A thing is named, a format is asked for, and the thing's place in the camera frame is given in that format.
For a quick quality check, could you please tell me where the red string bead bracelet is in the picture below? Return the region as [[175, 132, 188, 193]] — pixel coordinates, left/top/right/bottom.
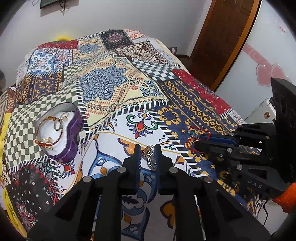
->
[[184, 126, 212, 155]]

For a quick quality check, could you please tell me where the purple heart-shaped tin box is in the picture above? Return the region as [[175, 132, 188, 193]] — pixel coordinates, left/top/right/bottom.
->
[[34, 102, 83, 163]]

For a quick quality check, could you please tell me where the person hand orange sleeve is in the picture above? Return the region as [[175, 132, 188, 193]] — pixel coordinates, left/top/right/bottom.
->
[[273, 183, 296, 214]]

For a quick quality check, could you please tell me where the colourful patchwork bedspread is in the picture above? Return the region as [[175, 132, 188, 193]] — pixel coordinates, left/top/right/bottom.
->
[[1, 30, 262, 240]]

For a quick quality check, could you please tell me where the brown wooden wardrobe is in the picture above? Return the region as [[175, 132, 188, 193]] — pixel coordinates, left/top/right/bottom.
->
[[189, 0, 261, 90]]

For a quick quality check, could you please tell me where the yellow cloth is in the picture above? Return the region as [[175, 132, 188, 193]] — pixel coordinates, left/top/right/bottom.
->
[[1, 113, 27, 237]]

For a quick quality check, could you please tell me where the yellow pillow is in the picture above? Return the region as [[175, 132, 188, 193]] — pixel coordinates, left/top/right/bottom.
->
[[54, 35, 73, 42]]

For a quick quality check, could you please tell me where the small black wall monitor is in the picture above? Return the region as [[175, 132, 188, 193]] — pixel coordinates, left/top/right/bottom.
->
[[40, 0, 66, 9]]

